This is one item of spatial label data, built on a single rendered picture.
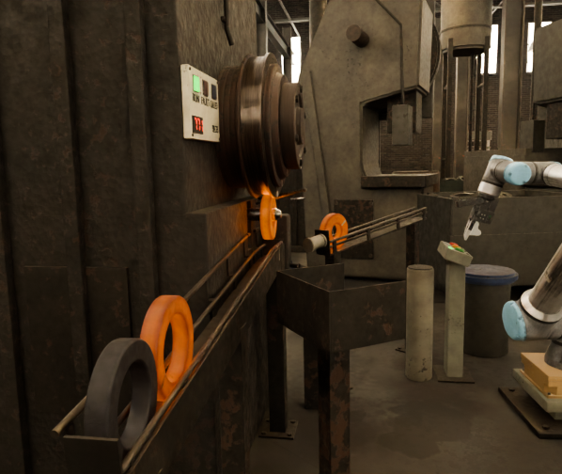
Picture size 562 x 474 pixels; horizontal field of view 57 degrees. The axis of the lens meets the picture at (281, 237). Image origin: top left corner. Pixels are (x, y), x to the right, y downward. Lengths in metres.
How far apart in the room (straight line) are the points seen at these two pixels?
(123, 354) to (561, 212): 3.64
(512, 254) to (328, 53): 2.15
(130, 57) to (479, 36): 9.45
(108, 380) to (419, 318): 1.87
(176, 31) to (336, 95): 3.20
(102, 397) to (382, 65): 3.95
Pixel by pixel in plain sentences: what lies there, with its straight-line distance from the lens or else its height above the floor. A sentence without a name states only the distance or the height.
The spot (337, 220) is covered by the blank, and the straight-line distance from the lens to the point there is 2.22.
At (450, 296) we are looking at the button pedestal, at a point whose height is 0.39.
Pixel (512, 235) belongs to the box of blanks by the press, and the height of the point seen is 0.47.
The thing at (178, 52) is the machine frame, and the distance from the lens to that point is 1.38.
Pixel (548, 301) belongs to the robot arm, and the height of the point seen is 0.50.
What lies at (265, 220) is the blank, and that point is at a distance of 1.71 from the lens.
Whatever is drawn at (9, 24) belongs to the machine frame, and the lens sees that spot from 1.60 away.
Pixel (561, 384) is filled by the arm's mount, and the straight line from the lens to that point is 2.23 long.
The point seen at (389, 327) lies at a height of 0.62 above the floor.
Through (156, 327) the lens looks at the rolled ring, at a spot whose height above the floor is 0.73.
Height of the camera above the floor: 0.99
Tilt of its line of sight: 8 degrees down
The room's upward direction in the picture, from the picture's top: 1 degrees counter-clockwise
